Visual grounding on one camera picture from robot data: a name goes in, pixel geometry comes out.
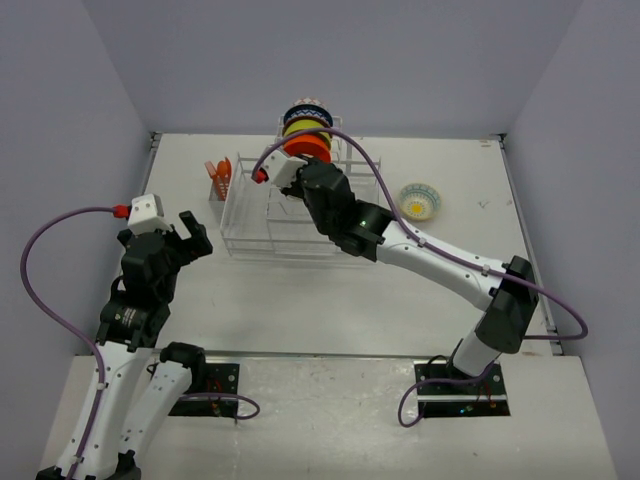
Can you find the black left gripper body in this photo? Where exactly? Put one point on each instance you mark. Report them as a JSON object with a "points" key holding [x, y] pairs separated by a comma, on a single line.
{"points": [[179, 253]]}

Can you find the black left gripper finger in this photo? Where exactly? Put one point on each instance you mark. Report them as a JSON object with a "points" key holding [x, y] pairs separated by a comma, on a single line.
{"points": [[171, 237], [194, 228]]}

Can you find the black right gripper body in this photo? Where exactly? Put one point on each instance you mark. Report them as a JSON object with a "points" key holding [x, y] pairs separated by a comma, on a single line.
{"points": [[296, 190]]}

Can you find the orange plastic bowl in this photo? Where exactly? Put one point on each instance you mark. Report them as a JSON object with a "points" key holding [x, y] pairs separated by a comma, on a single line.
{"points": [[310, 145]]}

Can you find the lime green plastic bowl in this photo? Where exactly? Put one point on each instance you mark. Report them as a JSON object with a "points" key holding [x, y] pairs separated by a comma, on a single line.
{"points": [[302, 124]]}

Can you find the yellow blue patterned bowl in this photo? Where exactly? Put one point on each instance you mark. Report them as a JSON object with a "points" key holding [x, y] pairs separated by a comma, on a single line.
{"points": [[419, 202]]}

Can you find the dark blue patterned bowl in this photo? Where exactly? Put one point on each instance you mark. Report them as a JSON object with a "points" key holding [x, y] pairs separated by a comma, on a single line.
{"points": [[308, 106]]}

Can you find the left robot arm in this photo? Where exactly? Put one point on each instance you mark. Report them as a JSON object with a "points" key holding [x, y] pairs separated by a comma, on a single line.
{"points": [[115, 428]]}

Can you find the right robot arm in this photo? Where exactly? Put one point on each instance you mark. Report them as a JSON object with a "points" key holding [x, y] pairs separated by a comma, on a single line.
{"points": [[501, 291]]}

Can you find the orange plastic fork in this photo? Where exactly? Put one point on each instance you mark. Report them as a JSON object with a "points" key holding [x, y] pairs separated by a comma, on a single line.
{"points": [[211, 170]]}

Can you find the orange plastic spoon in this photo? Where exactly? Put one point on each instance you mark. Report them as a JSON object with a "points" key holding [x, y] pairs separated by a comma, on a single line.
{"points": [[221, 172]]}

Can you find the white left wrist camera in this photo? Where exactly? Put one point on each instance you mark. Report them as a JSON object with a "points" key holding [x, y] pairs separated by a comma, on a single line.
{"points": [[147, 215]]}

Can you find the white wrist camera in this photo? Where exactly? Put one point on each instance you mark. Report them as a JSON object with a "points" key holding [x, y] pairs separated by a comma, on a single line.
{"points": [[147, 215], [277, 168]]}

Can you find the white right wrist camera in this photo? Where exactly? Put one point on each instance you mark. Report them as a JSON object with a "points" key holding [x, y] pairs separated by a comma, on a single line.
{"points": [[277, 168]]}

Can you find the white wire dish rack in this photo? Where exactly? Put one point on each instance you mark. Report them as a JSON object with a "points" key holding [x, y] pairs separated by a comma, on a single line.
{"points": [[258, 221]]}

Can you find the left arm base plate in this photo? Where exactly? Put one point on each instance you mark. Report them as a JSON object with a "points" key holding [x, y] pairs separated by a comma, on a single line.
{"points": [[218, 378]]}

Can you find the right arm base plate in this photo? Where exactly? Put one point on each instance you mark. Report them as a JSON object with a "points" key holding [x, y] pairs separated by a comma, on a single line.
{"points": [[484, 399]]}

